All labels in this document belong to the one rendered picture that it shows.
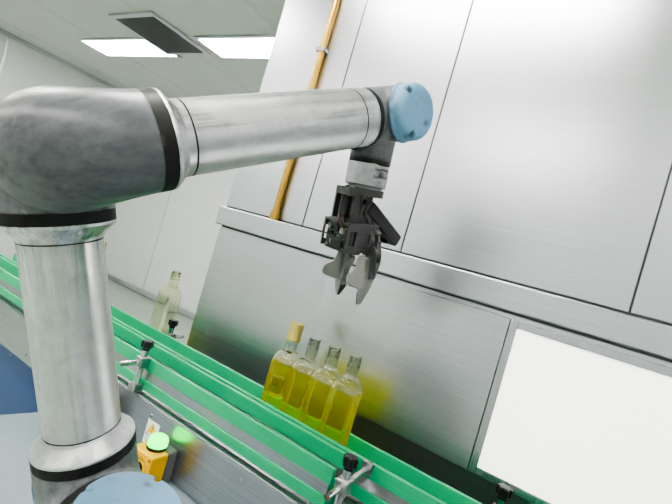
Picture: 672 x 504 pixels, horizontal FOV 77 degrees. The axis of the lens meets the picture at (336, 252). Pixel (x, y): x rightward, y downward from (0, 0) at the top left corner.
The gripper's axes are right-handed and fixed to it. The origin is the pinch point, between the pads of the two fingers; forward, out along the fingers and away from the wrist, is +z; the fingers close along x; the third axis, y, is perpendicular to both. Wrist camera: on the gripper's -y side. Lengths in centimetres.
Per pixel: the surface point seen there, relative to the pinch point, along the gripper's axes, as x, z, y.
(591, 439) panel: 36, 19, -36
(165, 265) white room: -519, 143, -154
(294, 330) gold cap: -20.1, 16.5, -3.8
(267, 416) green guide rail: -15.1, 34.6, 3.3
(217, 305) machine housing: -64, 26, -6
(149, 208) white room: -588, 76, -147
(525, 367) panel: 21.9, 10.3, -33.1
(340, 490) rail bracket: 12.7, 31.8, 5.7
